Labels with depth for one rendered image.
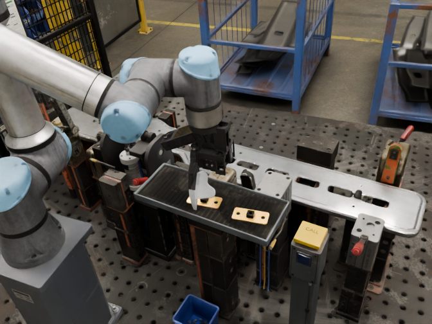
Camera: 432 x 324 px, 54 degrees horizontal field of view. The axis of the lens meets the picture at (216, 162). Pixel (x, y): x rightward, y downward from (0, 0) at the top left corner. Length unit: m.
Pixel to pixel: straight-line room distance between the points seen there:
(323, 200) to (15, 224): 0.82
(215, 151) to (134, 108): 0.25
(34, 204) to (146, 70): 0.42
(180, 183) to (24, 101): 0.42
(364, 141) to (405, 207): 0.79
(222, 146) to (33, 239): 0.49
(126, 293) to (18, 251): 0.51
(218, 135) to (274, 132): 1.20
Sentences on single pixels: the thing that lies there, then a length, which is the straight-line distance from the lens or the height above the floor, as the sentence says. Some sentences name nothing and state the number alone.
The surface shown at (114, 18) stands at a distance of 4.80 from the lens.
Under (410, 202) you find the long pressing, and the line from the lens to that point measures 1.35.
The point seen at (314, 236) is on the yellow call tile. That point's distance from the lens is 0.99.
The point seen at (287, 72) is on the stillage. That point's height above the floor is 0.16.
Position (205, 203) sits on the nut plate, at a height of 1.16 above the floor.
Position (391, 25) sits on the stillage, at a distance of 3.01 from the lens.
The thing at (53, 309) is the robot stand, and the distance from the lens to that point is 1.20.
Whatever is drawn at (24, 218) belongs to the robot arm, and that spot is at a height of 1.23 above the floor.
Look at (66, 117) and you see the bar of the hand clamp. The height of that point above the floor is 1.12.
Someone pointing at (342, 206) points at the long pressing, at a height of 1.00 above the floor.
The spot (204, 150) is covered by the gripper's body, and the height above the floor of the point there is 1.34.
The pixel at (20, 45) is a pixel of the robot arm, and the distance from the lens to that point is 0.79.
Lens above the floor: 1.89
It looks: 39 degrees down
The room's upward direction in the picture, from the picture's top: 5 degrees counter-clockwise
